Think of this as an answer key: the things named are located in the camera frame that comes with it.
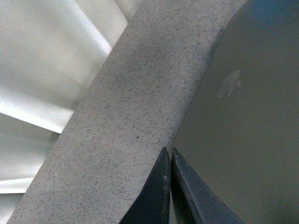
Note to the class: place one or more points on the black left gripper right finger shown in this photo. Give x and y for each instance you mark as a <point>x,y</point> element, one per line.
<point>193,201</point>

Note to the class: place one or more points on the white pleated curtain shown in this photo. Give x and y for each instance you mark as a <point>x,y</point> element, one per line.
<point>50,52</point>

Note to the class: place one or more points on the silver grey laptop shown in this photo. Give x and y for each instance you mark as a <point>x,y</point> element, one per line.
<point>241,130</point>

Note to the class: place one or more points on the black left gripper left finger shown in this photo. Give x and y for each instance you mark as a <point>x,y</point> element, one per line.
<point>152,205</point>

